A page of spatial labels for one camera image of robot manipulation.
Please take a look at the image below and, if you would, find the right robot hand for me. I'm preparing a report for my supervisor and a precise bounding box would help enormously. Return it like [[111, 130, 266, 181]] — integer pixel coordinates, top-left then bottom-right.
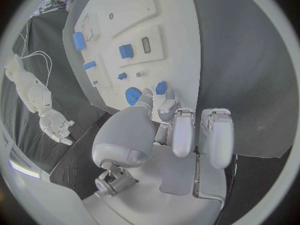
[[38, 107, 75, 147]]

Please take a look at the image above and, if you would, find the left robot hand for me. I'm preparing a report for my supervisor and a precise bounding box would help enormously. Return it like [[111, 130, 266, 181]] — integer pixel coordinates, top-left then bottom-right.
[[80, 87, 235, 225]]

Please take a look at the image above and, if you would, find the white task board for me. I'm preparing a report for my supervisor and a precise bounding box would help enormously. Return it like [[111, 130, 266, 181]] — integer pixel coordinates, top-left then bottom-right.
[[61, 0, 203, 125]]

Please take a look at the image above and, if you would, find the blue gear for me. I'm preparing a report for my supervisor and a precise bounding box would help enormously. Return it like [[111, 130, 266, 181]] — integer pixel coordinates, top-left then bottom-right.
[[124, 86, 144, 106]]

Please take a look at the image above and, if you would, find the blue plug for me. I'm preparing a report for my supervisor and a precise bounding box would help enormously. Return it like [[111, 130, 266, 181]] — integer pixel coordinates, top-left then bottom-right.
[[155, 81, 168, 96]]

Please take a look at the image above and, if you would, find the short blue cylinder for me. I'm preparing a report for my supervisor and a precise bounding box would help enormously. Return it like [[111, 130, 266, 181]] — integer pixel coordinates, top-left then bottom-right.
[[81, 60, 98, 71]]

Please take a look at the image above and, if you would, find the blue block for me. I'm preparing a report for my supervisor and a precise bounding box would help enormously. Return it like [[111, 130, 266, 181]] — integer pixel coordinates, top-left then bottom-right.
[[118, 43, 135, 60]]

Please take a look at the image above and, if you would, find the large blue cylinder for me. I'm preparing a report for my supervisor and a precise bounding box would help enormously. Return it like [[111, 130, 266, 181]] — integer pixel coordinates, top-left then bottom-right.
[[71, 31, 87, 52]]

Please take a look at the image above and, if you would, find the cluttered workshop desk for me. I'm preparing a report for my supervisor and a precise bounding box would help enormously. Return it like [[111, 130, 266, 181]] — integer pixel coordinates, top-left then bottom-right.
[[28, 0, 82, 19]]

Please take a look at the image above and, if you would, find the white cable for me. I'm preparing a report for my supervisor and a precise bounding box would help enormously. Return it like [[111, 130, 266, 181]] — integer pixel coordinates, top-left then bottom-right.
[[20, 50, 53, 88], [18, 21, 30, 59]]

